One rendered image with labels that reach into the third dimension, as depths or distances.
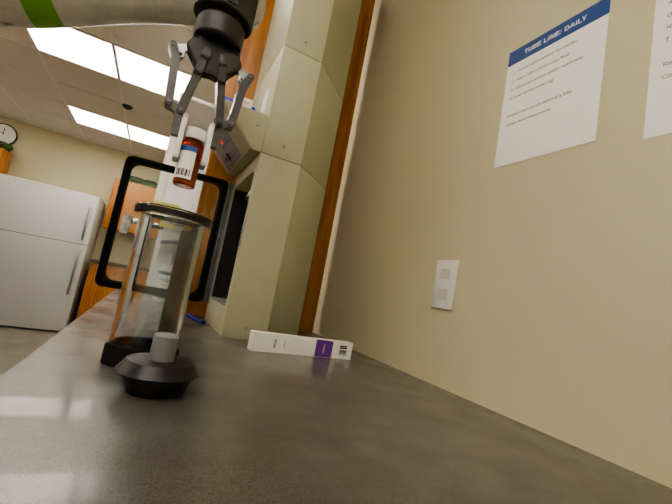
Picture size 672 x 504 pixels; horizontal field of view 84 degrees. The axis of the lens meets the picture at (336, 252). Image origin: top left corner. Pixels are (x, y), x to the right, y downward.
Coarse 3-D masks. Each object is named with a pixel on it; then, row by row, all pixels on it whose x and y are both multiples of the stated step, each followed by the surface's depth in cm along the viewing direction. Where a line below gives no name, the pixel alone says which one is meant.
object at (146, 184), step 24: (144, 168) 114; (144, 192) 114; (168, 192) 116; (192, 192) 118; (216, 192) 121; (120, 216) 112; (120, 240) 111; (216, 240) 120; (120, 264) 111; (192, 288) 117
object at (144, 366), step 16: (160, 336) 43; (176, 336) 44; (160, 352) 43; (128, 368) 41; (144, 368) 40; (160, 368) 41; (176, 368) 42; (192, 368) 44; (128, 384) 41; (144, 384) 40; (160, 384) 41; (176, 384) 42
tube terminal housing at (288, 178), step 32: (288, 64) 100; (320, 64) 104; (256, 96) 123; (288, 96) 99; (320, 96) 106; (288, 128) 99; (320, 128) 109; (256, 160) 99; (288, 160) 99; (320, 160) 112; (256, 192) 95; (288, 192) 99; (320, 192) 115; (256, 224) 95; (288, 224) 99; (256, 256) 95; (288, 256) 101; (256, 288) 94; (288, 288) 104; (224, 320) 91; (256, 320) 94; (288, 320) 106
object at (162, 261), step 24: (144, 216) 53; (168, 216) 52; (144, 240) 52; (168, 240) 52; (192, 240) 55; (144, 264) 51; (168, 264) 52; (192, 264) 55; (144, 288) 51; (168, 288) 52; (120, 312) 51; (144, 312) 51; (168, 312) 52; (120, 336) 50; (144, 336) 51
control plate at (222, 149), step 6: (222, 132) 104; (222, 138) 107; (228, 138) 103; (222, 144) 110; (228, 144) 106; (234, 144) 102; (216, 150) 118; (222, 150) 113; (228, 150) 109; (234, 150) 105; (222, 156) 117; (234, 156) 108; (228, 162) 115; (234, 162) 111; (228, 168) 119
